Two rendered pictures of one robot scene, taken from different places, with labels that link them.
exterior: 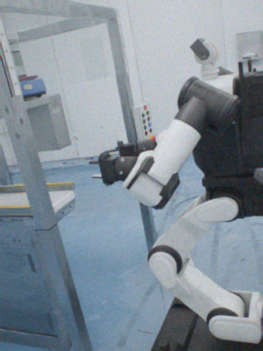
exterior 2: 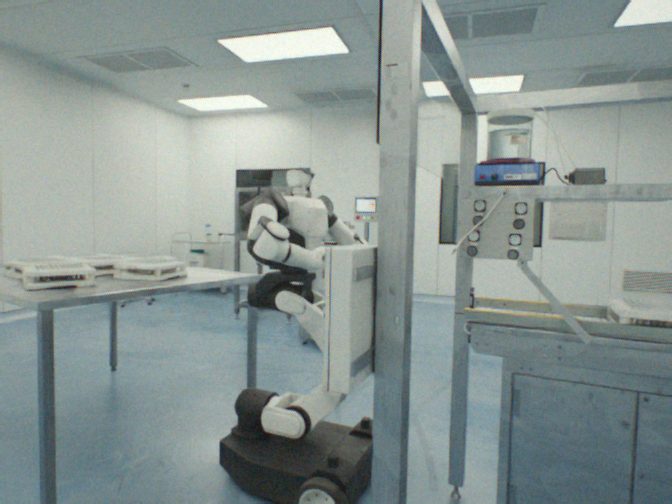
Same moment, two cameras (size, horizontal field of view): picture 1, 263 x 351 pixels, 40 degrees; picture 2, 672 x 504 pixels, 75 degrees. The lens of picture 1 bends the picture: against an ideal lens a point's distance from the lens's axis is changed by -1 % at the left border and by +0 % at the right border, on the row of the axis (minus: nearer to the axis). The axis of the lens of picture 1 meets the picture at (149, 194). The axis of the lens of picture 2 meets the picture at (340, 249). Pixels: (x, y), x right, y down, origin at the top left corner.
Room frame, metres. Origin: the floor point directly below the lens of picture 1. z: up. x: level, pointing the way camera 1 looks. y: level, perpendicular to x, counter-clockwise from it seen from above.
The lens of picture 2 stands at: (3.07, -0.06, 1.12)
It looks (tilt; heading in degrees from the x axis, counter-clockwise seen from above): 3 degrees down; 180
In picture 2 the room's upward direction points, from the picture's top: 1 degrees clockwise
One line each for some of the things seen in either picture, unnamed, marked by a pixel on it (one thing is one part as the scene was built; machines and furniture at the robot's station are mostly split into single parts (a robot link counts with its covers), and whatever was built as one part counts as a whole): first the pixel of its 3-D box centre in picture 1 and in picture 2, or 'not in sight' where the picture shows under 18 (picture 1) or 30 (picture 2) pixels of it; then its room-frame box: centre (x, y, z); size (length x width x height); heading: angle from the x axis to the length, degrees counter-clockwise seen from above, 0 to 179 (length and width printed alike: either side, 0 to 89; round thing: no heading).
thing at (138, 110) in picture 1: (144, 126); (356, 313); (2.23, -0.04, 0.94); 0.17 x 0.06 x 0.26; 157
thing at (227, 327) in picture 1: (237, 314); (293, 414); (1.20, -0.27, 0.28); 0.21 x 0.20 x 0.13; 67
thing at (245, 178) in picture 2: not in sight; (271, 203); (-4.09, -1.26, 1.43); 1.32 x 0.01 x 1.11; 74
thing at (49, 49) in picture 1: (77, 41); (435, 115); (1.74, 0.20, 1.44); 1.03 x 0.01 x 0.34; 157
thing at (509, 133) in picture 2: not in sight; (509, 134); (1.56, 0.49, 1.43); 0.15 x 0.15 x 0.19
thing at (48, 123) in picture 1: (40, 127); (497, 227); (1.64, 0.43, 1.11); 0.22 x 0.11 x 0.20; 67
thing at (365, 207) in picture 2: not in sight; (365, 228); (-1.16, 0.14, 1.07); 0.23 x 0.10 x 0.62; 74
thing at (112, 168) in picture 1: (117, 169); not in sight; (1.27, 0.10, 0.96); 0.12 x 0.10 x 0.13; 58
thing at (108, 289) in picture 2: not in sight; (90, 275); (0.72, -1.44, 0.81); 1.50 x 1.10 x 0.04; 57
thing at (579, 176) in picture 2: not in sight; (584, 178); (1.67, 0.69, 1.28); 0.12 x 0.07 x 0.06; 67
